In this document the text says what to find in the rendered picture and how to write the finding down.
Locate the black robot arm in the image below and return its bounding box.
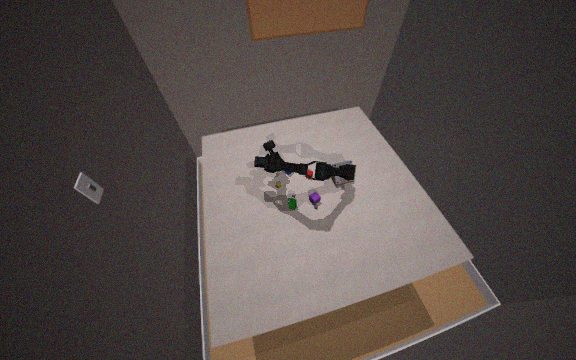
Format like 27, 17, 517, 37
254, 153, 356, 181

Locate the purple block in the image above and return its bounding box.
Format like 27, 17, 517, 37
309, 192, 321, 205

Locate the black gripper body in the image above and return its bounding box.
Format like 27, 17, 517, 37
263, 140, 281, 159

